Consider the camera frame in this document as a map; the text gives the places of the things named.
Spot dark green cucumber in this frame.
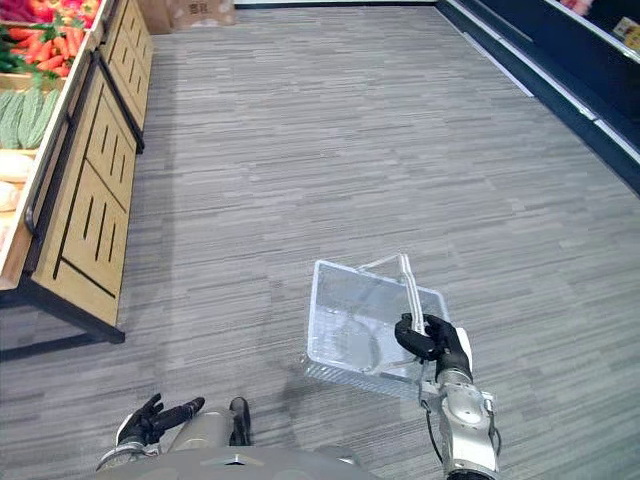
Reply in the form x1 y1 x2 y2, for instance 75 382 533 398
0 29 27 75

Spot yellow product package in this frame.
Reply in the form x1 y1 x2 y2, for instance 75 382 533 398
611 16 640 52

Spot wooden produce stand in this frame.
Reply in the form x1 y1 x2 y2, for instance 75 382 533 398
82 0 155 132
0 49 147 362

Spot white radish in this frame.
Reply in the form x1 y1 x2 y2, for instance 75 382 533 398
0 181 23 213
0 151 36 184

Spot dark red chili pile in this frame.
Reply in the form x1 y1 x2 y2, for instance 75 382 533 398
0 0 32 24

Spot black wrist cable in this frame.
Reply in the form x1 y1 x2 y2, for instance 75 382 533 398
421 398 447 465

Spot clear plastic shopping basket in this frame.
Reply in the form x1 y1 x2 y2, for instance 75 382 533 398
303 253 452 402

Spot dark robot foot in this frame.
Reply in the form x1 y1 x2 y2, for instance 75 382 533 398
228 396 253 448

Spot dark blue store shelf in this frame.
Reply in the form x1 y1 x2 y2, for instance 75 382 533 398
436 0 640 197

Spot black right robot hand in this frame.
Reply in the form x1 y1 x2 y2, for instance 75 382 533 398
394 313 474 384

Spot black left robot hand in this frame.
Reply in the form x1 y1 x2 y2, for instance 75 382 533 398
115 392 207 449

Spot grey robot torso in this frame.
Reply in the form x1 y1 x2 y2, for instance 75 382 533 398
97 448 382 480

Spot silver robot leg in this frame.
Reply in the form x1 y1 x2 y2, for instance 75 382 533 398
167 409 236 454

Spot brown cardboard box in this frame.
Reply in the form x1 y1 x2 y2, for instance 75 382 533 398
136 0 237 36

